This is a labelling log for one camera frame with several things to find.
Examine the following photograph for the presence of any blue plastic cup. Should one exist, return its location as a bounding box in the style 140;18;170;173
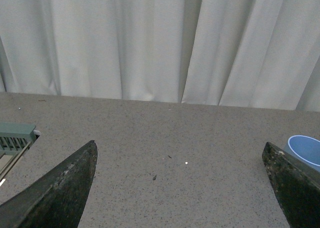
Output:
284;135;320;172

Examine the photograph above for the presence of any white pleated curtain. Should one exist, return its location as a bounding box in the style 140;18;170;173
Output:
0;0;320;111

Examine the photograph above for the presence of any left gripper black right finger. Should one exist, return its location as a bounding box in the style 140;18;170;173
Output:
262;142;320;228

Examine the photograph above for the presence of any green slotted rack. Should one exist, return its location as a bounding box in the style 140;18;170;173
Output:
0;122;37;184

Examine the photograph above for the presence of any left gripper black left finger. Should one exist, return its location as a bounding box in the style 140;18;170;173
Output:
0;140;98;228

